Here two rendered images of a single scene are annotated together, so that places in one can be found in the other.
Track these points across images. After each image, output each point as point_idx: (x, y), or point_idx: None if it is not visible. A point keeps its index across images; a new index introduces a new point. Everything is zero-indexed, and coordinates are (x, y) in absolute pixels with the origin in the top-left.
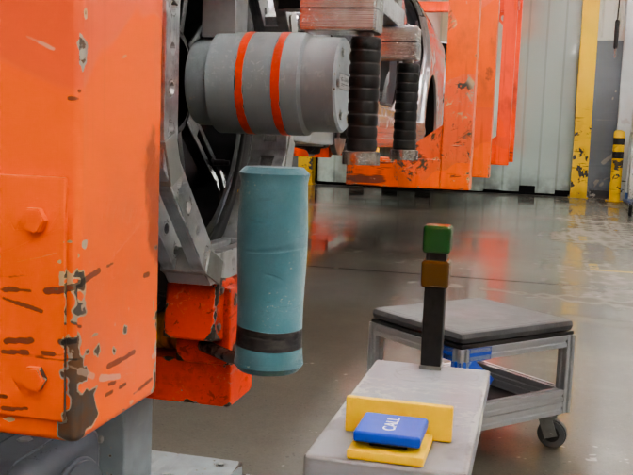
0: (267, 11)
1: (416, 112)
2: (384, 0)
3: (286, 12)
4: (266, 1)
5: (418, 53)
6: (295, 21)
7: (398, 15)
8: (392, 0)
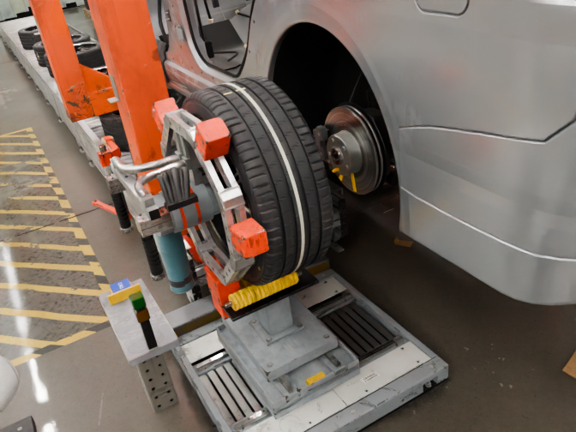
0: (230, 186)
1: (147, 258)
2: (130, 192)
3: (213, 189)
4: (228, 180)
5: (140, 231)
6: (218, 197)
7: (143, 208)
8: (135, 196)
